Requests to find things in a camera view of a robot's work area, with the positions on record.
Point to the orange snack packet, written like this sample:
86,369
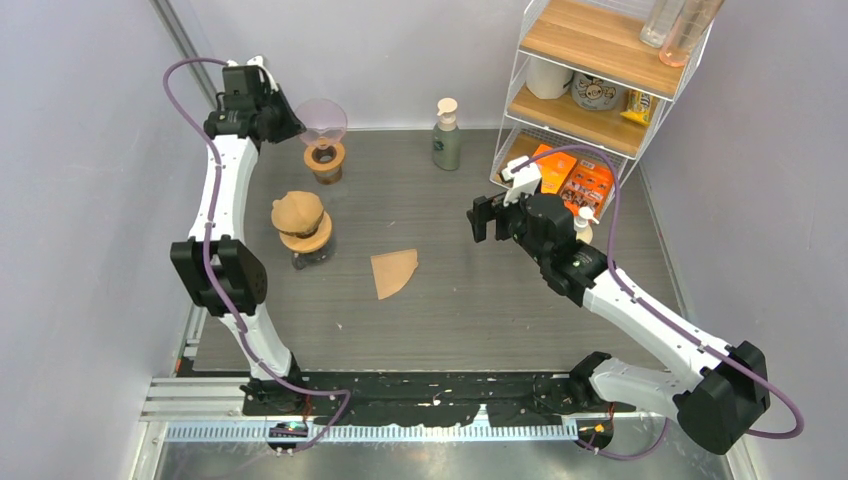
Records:
589,184

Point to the white paper roll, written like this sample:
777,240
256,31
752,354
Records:
547,80

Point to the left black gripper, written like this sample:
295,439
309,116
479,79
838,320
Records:
292,126

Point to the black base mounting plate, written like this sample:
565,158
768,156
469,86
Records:
431,399

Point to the small glass with wood band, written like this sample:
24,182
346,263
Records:
328,177

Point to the orange box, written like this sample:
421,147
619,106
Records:
554,170

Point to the yellow snack bag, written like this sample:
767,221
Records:
639,108

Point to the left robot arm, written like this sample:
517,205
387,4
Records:
218,270

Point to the white wire wooden shelf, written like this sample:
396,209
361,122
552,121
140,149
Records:
598,38

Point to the clear glass bottle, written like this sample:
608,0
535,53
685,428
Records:
660,21

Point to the green pump bottle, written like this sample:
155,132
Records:
446,141

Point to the aluminium frame rail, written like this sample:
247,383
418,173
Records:
229,165

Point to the pink glass dripper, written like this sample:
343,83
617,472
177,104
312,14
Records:
325,122

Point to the cream pump bottle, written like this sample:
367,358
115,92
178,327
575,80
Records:
583,224

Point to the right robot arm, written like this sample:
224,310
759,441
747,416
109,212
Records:
706,385

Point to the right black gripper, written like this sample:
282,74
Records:
485,210

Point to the cartoon printed tin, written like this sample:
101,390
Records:
594,93

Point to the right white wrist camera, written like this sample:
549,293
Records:
524,178

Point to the glass carafe server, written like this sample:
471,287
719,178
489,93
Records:
301,261

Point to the small wooden ring holder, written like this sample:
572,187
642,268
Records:
324,161

